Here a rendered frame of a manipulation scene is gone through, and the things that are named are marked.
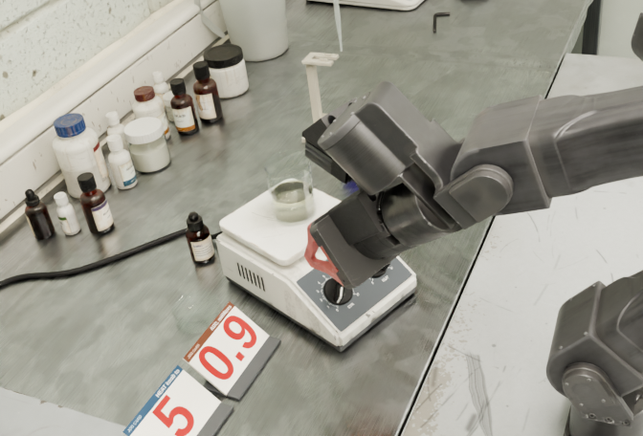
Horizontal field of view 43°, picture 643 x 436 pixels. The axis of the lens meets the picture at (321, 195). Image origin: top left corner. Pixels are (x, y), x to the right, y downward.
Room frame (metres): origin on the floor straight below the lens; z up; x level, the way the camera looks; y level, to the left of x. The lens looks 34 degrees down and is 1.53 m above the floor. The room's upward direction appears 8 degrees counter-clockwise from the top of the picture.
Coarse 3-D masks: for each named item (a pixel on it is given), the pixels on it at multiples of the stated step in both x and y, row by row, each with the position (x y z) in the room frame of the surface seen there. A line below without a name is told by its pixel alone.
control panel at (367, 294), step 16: (320, 272) 0.68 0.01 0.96; (400, 272) 0.70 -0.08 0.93; (304, 288) 0.66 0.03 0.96; (320, 288) 0.67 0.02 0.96; (368, 288) 0.67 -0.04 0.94; (384, 288) 0.68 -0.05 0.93; (320, 304) 0.65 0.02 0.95; (352, 304) 0.65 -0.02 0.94; (368, 304) 0.66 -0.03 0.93; (336, 320) 0.63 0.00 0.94; (352, 320) 0.64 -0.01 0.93
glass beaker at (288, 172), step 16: (272, 160) 0.78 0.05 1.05; (288, 160) 0.79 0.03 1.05; (304, 160) 0.78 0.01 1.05; (272, 176) 0.78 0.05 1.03; (288, 176) 0.74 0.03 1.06; (304, 176) 0.75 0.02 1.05; (272, 192) 0.75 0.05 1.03; (288, 192) 0.74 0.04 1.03; (304, 192) 0.74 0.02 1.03; (272, 208) 0.76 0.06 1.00; (288, 208) 0.74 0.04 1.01; (304, 208) 0.74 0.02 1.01; (288, 224) 0.74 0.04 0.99
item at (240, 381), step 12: (240, 312) 0.67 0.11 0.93; (264, 336) 0.66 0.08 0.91; (264, 348) 0.64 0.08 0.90; (276, 348) 0.64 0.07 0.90; (252, 360) 0.62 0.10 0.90; (264, 360) 0.62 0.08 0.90; (240, 372) 0.61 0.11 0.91; (252, 372) 0.61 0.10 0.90; (204, 384) 0.60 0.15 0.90; (216, 384) 0.59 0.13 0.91; (228, 384) 0.59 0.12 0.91; (240, 384) 0.59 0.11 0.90; (228, 396) 0.58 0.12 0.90; (240, 396) 0.58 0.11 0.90
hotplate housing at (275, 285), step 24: (216, 240) 0.76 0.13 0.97; (240, 264) 0.73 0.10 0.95; (264, 264) 0.70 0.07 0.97; (264, 288) 0.70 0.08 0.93; (288, 288) 0.67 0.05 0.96; (408, 288) 0.69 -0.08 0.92; (288, 312) 0.68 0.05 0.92; (312, 312) 0.64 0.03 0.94; (384, 312) 0.66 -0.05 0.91; (336, 336) 0.62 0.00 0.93; (360, 336) 0.64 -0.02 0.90
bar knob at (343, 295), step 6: (330, 282) 0.67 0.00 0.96; (336, 282) 0.67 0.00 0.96; (324, 288) 0.66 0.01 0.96; (330, 288) 0.66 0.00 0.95; (336, 288) 0.66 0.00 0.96; (342, 288) 0.65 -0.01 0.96; (324, 294) 0.66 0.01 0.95; (330, 294) 0.66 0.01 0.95; (336, 294) 0.65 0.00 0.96; (342, 294) 0.65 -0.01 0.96; (348, 294) 0.66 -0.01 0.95; (330, 300) 0.65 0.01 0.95; (336, 300) 0.65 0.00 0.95; (342, 300) 0.65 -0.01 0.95; (348, 300) 0.65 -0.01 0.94
